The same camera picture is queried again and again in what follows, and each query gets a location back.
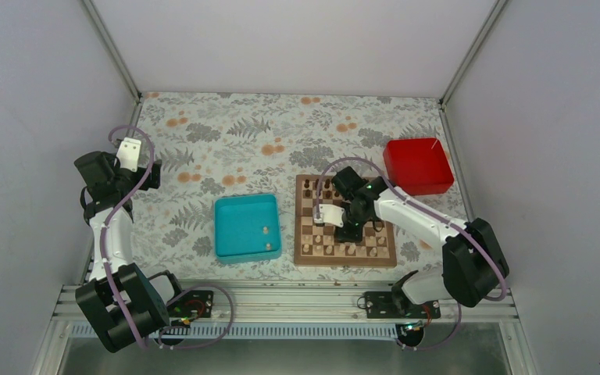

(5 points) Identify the left aluminium frame post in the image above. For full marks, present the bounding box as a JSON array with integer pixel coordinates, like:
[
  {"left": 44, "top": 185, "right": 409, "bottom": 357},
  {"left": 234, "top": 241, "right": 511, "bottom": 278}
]
[{"left": 80, "top": 0, "right": 141, "bottom": 102}]

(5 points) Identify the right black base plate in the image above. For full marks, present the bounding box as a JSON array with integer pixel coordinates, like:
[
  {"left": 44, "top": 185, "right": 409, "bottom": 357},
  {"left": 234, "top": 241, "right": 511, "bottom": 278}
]
[{"left": 355, "top": 291, "right": 441, "bottom": 320}]

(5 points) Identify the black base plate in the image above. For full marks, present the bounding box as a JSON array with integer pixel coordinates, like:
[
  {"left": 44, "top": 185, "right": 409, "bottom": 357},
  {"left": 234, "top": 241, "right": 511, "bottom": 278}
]
[
  {"left": 355, "top": 291, "right": 441, "bottom": 320},
  {"left": 167, "top": 289, "right": 214, "bottom": 320}
]

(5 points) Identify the right aluminium frame post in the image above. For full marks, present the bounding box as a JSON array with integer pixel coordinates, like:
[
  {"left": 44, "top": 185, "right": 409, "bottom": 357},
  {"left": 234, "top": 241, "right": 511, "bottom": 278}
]
[{"left": 439, "top": 0, "right": 509, "bottom": 109}]

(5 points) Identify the aluminium front rail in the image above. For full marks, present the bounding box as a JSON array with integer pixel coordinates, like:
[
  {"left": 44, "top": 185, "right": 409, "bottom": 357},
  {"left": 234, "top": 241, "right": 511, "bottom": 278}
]
[{"left": 51, "top": 283, "right": 520, "bottom": 340}]

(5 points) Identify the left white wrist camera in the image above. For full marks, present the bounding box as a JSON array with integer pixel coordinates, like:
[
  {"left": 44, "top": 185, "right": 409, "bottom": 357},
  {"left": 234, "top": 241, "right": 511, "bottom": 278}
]
[{"left": 116, "top": 137, "right": 141, "bottom": 173}]

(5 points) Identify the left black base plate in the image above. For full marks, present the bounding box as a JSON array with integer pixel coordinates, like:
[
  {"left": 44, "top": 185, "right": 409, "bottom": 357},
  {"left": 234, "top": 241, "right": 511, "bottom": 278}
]
[{"left": 167, "top": 289, "right": 214, "bottom": 320}]

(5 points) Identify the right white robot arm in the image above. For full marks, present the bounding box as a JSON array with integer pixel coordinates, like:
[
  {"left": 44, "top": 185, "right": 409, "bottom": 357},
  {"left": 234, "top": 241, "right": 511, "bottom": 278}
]
[{"left": 312, "top": 167, "right": 509, "bottom": 318}]

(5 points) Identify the aluminium frame post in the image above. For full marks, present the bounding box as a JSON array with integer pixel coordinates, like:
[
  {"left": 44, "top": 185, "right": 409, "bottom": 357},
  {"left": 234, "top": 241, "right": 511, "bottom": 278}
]
[
  {"left": 439, "top": 0, "right": 509, "bottom": 109},
  {"left": 80, "top": 0, "right": 141, "bottom": 102}
]

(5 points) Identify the floral patterned table mat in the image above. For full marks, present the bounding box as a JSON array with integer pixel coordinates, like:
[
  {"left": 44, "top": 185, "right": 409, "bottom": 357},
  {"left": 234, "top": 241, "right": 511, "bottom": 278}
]
[{"left": 132, "top": 92, "right": 446, "bottom": 281}]

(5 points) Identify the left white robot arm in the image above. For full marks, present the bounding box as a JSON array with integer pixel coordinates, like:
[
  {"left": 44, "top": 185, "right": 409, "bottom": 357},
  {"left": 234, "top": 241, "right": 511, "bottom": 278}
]
[{"left": 74, "top": 152, "right": 187, "bottom": 353}]

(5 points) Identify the red plastic box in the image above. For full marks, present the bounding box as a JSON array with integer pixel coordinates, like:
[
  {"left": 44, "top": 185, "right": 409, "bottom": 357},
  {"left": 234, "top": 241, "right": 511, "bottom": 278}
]
[{"left": 383, "top": 137, "right": 455, "bottom": 196}]

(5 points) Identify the teal plastic tray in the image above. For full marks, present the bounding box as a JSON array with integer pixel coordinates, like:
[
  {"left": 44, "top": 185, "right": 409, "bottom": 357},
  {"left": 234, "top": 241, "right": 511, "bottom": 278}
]
[{"left": 214, "top": 194, "right": 282, "bottom": 265}]

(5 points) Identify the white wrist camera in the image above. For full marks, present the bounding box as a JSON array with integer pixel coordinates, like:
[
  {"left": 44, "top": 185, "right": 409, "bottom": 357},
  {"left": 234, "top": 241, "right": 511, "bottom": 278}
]
[
  {"left": 116, "top": 137, "right": 141, "bottom": 173},
  {"left": 312, "top": 204, "right": 345, "bottom": 227}
]

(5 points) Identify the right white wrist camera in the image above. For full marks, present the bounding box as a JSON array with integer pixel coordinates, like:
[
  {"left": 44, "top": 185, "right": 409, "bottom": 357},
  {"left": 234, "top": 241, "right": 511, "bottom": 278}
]
[{"left": 312, "top": 204, "right": 345, "bottom": 227}]

